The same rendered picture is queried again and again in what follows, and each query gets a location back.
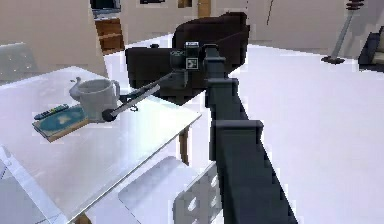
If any black armchair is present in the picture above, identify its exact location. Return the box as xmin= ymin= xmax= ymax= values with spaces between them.
xmin=124 ymin=11 xmax=251 ymax=107

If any black television set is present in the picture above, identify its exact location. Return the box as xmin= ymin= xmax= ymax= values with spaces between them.
xmin=89 ymin=0 xmax=122 ymax=11

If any white mug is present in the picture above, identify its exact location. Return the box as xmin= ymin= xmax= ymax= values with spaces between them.
xmin=77 ymin=78 xmax=121 ymax=123

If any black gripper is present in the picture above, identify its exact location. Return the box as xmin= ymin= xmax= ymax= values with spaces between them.
xmin=101 ymin=48 xmax=190 ymax=123

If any white teapot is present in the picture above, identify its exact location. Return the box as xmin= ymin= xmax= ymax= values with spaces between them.
xmin=68 ymin=76 xmax=83 ymax=102

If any grey floor lamp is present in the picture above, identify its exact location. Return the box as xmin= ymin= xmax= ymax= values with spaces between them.
xmin=320 ymin=0 xmax=366 ymax=65

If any teal book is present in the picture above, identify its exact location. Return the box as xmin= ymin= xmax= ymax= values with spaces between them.
xmin=31 ymin=105 xmax=92 ymax=143

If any wooden shelf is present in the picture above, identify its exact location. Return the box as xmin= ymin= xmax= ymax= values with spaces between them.
xmin=94 ymin=17 xmax=126 ymax=56

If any white table with wooden legs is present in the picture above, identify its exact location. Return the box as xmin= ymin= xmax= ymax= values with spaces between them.
xmin=0 ymin=65 xmax=203 ymax=224

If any wooden door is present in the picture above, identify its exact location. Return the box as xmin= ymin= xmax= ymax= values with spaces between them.
xmin=197 ymin=0 xmax=212 ymax=19

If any white chair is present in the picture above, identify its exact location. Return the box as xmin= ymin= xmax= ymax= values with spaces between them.
xmin=117 ymin=155 xmax=225 ymax=224
xmin=0 ymin=42 xmax=38 ymax=84
xmin=0 ymin=145 xmax=68 ymax=224

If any dark remote control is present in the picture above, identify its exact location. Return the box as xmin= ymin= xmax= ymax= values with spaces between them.
xmin=33 ymin=103 xmax=70 ymax=121

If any dark sofa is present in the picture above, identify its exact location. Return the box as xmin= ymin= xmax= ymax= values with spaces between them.
xmin=357 ymin=25 xmax=384 ymax=73

